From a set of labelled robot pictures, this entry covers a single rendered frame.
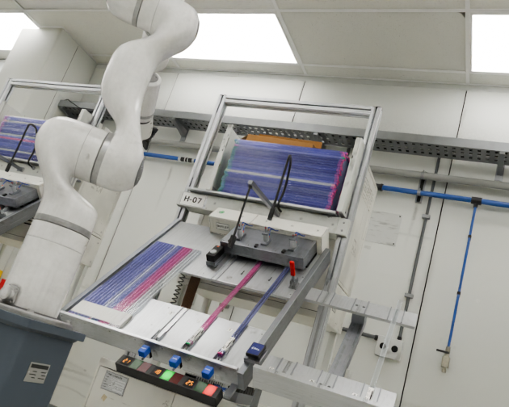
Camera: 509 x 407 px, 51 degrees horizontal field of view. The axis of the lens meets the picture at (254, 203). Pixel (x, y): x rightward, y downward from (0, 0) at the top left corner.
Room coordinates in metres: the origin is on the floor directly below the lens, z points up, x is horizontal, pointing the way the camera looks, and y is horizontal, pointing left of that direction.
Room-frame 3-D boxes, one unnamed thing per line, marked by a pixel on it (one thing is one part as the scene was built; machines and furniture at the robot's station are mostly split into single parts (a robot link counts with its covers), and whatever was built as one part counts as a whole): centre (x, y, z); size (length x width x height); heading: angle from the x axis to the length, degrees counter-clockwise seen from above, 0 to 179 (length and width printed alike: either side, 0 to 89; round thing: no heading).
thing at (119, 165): (1.14, 0.34, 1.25); 0.16 x 0.12 x 0.50; 99
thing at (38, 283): (1.14, 0.37, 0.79); 0.19 x 0.19 x 0.18
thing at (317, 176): (2.13, -0.08, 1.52); 0.51 x 0.13 x 0.27; 64
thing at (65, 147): (1.13, 0.40, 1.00); 0.19 x 0.12 x 0.24; 99
